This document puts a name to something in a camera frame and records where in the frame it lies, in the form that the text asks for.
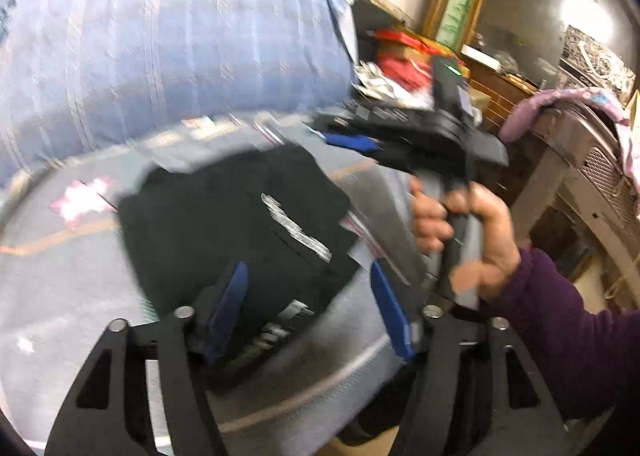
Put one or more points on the person's right hand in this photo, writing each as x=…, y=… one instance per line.
x=492, y=236

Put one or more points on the pink cloth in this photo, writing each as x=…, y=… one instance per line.
x=570, y=99

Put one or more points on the blue striped quilt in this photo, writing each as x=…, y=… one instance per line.
x=150, y=36

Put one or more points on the patterned black white bag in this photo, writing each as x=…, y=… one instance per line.
x=595, y=59

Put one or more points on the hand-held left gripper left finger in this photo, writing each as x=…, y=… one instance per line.
x=227, y=308

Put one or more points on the person's right forearm purple sleeve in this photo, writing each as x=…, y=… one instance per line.
x=575, y=336

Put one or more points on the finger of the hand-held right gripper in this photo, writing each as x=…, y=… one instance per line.
x=350, y=142

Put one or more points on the grey printed bed sheet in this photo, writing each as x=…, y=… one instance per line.
x=60, y=296

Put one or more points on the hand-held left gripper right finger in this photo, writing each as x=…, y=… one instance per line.
x=392, y=308

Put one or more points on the wooden cabinet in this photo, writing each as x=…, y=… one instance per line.
x=500, y=86

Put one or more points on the grey plastic chair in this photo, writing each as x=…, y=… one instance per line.
x=580, y=171

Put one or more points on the red cloth pile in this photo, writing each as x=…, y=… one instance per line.
x=402, y=64

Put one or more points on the black pants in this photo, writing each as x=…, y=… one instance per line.
x=225, y=216

